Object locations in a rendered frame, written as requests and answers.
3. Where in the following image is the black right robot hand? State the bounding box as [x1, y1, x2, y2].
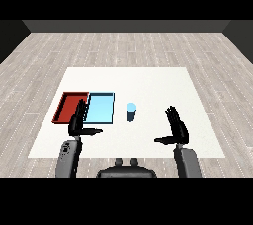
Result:
[153, 105, 190, 146]

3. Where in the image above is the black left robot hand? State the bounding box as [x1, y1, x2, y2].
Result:
[67, 99, 104, 137]

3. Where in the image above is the red shallow open box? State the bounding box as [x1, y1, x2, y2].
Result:
[51, 91, 90, 125]

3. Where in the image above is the light blue shallow open box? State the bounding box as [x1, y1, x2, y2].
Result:
[82, 92, 116, 125]

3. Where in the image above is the small blue can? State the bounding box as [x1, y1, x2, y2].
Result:
[126, 102, 137, 123]

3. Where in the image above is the dark grey robot body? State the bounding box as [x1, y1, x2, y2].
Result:
[96, 158, 158, 179]

